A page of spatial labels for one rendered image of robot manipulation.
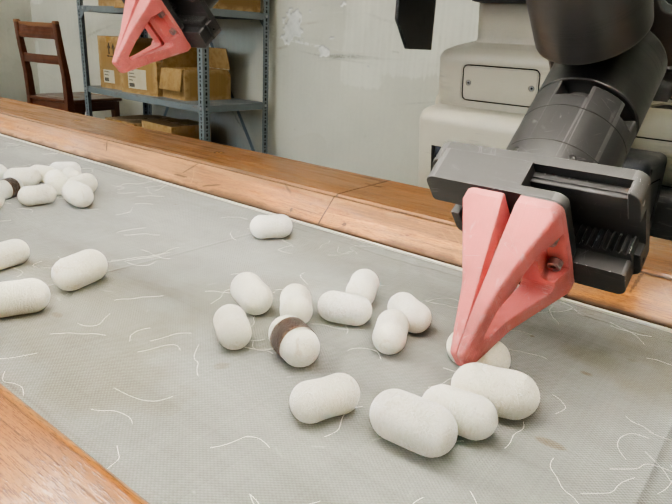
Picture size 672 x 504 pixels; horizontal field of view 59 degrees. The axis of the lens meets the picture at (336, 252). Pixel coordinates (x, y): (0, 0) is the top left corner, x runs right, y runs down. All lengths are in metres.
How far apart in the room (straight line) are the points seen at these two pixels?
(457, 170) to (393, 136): 2.46
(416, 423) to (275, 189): 0.37
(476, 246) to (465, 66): 0.70
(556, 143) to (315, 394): 0.17
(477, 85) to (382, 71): 1.85
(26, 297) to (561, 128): 0.29
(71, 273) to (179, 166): 0.30
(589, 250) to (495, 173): 0.06
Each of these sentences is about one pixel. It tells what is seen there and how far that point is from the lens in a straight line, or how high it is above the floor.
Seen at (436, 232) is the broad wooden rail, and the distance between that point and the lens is 0.47.
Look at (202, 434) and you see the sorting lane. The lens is 0.26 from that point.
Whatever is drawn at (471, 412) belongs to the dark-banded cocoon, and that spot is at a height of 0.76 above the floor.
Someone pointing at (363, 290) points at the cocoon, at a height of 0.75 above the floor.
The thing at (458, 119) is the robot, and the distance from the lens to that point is 0.93.
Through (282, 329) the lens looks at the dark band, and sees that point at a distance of 0.30.
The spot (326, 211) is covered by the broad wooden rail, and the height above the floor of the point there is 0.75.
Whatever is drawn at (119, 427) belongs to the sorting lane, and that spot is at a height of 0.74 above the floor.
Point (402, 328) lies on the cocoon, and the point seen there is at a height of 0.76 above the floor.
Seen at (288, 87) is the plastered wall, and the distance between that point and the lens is 3.17.
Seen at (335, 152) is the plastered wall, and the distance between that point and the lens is 2.99.
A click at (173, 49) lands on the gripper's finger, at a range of 0.69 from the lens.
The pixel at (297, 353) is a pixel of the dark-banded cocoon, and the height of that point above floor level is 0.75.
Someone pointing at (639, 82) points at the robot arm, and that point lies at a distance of 0.36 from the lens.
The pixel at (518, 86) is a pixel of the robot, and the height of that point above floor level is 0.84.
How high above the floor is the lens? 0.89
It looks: 20 degrees down
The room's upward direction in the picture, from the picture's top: 3 degrees clockwise
